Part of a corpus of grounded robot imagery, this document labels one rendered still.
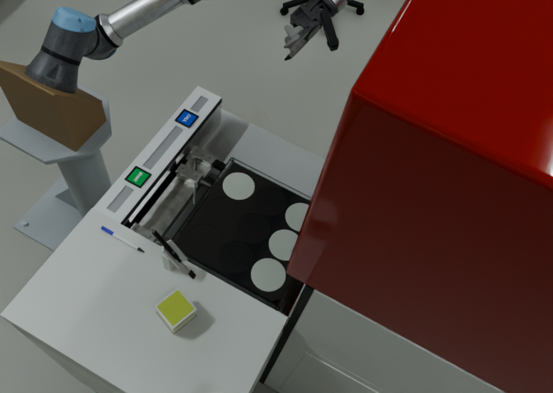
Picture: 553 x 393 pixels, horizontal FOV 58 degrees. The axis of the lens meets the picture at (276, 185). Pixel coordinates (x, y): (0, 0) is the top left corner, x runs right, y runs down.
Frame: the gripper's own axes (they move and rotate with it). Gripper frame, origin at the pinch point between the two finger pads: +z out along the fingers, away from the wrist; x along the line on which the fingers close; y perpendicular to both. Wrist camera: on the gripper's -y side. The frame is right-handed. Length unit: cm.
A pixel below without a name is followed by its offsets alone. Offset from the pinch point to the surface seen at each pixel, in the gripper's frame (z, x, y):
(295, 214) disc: 31.4, -3.0, -36.3
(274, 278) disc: 48, 9, -45
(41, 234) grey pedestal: 125, -80, 35
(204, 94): 25.7, -14.7, 12.5
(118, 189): 63, 8, 5
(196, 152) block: 40.5, -8.6, -0.3
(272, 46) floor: -27, -166, 41
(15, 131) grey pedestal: 79, -14, 48
